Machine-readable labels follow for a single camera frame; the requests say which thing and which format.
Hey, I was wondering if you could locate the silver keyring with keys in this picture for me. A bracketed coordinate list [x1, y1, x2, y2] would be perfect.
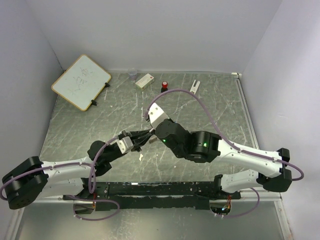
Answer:
[148, 136, 158, 144]

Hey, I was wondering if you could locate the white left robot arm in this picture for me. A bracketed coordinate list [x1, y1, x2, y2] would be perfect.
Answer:
[0, 129, 155, 210]

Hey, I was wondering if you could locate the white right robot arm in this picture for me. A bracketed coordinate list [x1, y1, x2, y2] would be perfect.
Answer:
[155, 119, 293, 199]

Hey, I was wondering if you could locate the red black stamp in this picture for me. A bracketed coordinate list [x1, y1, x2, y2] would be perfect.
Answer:
[160, 81, 168, 93]

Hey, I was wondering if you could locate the white plastic clip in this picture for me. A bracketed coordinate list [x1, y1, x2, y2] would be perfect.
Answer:
[189, 79, 201, 95]

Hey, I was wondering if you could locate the white cardboard box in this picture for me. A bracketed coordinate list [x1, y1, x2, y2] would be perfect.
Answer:
[135, 73, 155, 91]

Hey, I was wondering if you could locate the clear plastic cup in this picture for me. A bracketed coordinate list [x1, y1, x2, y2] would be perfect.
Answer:
[127, 68, 138, 80]

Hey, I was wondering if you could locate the wood framed whiteboard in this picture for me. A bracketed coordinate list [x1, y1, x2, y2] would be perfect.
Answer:
[51, 54, 112, 112]

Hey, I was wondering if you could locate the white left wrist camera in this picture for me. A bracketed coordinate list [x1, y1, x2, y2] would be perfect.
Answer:
[116, 130, 134, 154]

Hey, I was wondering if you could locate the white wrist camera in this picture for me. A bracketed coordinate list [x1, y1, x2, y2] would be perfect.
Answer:
[116, 130, 134, 154]
[145, 102, 170, 129]

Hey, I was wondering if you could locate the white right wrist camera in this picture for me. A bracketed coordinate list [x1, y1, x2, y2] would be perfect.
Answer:
[145, 102, 170, 129]

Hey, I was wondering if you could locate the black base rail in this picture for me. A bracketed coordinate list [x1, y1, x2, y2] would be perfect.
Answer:
[73, 181, 241, 210]

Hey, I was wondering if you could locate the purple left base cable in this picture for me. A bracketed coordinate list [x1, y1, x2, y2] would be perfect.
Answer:
[64, 194, 122, 221]

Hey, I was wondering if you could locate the white corner bracket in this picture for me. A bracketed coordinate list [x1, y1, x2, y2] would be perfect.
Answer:
[231, 72, 242, 78]

